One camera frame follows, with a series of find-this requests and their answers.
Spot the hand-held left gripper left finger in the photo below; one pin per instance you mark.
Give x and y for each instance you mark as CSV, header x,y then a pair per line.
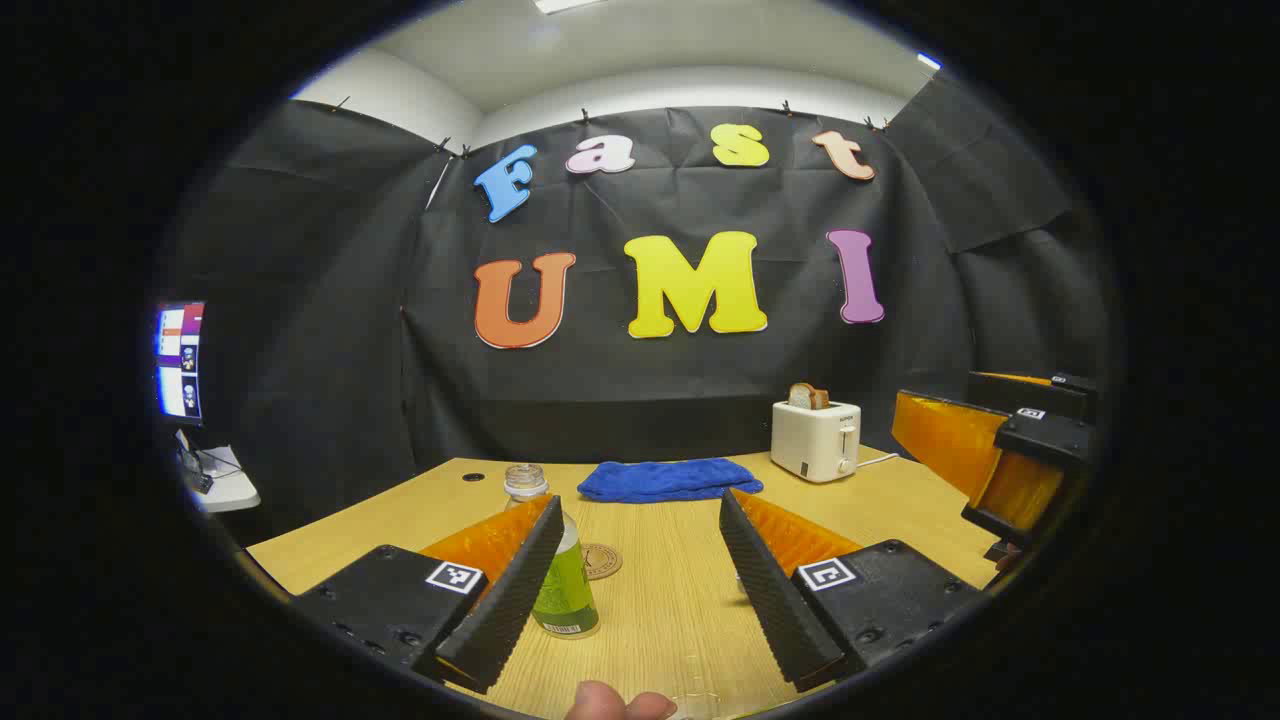
x,y
510,590

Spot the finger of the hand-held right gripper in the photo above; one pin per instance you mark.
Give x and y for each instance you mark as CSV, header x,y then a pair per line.
x,y
1075,390
1045,435

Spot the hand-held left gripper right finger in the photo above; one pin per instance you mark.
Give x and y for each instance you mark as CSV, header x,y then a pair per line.
x,y
765,590

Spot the blue folded towel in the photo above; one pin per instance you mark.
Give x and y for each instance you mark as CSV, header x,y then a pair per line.
x,y
665,480

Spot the round wooden coaster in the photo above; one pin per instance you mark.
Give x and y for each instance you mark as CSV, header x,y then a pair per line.
x,y
603,562

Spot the ceiling light panel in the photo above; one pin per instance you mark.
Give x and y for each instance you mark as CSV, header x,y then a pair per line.
x,y
565,4
930,61

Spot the white side table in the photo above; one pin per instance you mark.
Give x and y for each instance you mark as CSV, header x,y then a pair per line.
x,y
232,485

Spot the computer monitor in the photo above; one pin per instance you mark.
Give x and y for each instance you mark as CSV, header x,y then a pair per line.
x,y
180,360

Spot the white toaster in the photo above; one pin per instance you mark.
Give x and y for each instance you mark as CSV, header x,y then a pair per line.
x,y
810,445

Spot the green label water bottle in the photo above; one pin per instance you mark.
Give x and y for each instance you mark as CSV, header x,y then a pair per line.
x,y
570,590

